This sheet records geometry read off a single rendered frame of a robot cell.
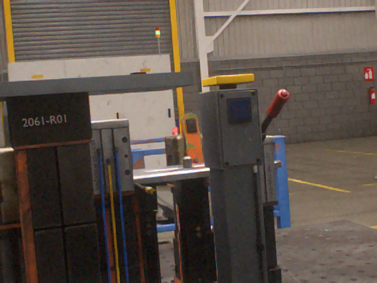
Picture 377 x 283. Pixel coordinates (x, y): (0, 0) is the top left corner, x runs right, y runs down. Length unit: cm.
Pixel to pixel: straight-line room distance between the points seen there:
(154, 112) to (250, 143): 824
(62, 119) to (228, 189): 25
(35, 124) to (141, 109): 828
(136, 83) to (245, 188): 22
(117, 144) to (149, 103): 812
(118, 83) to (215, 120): 16
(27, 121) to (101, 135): 20
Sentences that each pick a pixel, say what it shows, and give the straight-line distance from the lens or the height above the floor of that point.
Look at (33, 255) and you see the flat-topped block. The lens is 78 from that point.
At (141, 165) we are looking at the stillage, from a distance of 285.
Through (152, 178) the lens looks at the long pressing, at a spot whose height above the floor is 100.
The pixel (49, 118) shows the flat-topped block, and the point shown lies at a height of 112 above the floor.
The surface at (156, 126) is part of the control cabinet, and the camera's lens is 907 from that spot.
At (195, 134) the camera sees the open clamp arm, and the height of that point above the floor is 106.
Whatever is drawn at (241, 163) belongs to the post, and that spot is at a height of 103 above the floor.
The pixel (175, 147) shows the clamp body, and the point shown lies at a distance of 135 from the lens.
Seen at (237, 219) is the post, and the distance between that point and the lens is 85.
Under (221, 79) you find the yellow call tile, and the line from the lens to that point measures 83.
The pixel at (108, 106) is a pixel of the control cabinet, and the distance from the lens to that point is 895.
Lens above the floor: 111
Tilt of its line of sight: 3 degrees down
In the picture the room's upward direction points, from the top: 5 degrees counter-clockwise
